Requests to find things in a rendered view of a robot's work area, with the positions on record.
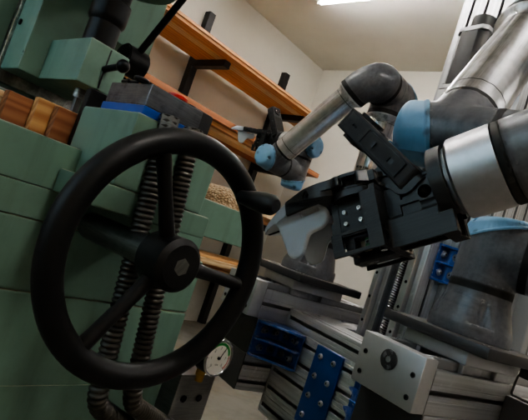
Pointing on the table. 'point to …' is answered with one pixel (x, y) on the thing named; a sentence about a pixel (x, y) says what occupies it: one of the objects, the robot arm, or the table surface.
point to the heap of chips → (215, 192)
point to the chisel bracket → (81, 66)
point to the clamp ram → (93, 98)
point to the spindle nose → (108, 20)
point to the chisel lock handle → (118, 67)
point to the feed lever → (141, 64)
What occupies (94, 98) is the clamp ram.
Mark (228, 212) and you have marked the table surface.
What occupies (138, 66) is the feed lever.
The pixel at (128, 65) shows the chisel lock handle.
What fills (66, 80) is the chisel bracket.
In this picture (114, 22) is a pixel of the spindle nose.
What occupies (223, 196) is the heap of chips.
